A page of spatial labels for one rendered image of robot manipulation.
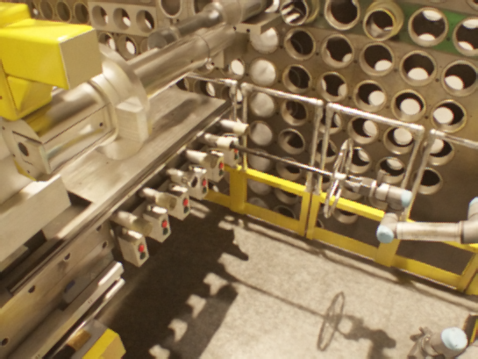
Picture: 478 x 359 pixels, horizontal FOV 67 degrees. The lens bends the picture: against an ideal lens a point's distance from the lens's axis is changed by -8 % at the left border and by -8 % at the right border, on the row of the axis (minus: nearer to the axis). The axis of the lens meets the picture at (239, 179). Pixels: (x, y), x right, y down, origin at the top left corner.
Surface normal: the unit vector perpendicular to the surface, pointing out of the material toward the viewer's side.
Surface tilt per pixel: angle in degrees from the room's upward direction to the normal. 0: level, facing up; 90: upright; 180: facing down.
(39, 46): 90
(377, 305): 0
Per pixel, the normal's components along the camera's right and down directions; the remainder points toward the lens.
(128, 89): -0.47, 0.54
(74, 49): 0.88, 0.29
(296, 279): 0.00, -0.79
